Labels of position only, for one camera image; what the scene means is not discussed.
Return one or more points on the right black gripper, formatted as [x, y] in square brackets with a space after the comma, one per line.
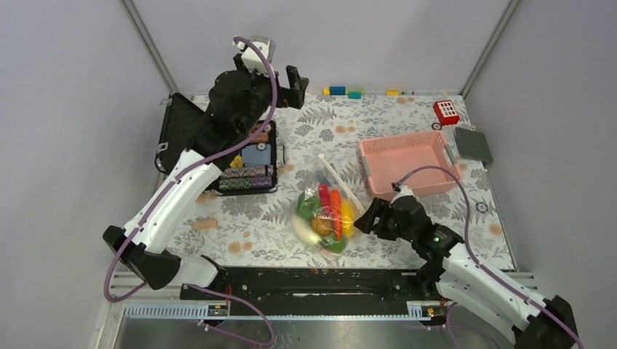
[378, 208]

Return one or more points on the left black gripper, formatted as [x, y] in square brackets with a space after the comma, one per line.
[297, 86]

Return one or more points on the yellow pepper toy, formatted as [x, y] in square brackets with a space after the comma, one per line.
[348, 216]

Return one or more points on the orange carrot toy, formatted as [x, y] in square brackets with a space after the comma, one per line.
[336, 209]

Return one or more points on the clear zip top bag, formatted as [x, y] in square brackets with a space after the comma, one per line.
[325, 173]

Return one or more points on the brown kiwi toy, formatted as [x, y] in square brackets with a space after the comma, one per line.
[322, 226]

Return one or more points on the red chili toy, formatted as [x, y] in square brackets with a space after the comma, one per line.
[324, 195]

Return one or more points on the white radish toy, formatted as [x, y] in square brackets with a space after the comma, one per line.
[303, 231]

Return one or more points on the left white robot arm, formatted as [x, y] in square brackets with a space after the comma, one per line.
[237, 102]

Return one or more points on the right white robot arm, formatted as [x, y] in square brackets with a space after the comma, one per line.
[522, 315]

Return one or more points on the pink plastic basket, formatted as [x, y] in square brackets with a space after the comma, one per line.
[388, 159]

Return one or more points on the dark grey baseplate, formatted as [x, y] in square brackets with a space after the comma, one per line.
[472, 145]

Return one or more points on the red grid block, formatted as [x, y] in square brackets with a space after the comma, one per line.
[446, 112]

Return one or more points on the wooden block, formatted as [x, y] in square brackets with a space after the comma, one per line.
[204, 224]

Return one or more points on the blue brick at wall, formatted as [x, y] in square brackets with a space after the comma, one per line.
[337, 90]

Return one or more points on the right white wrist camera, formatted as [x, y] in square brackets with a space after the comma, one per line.
[400, 190]

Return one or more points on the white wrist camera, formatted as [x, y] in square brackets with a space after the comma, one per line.
[400, 190]
[255, 53]

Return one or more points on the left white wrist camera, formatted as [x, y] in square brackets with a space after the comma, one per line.
[255, 53]

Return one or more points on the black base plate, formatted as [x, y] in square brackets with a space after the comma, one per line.
[321, 291]

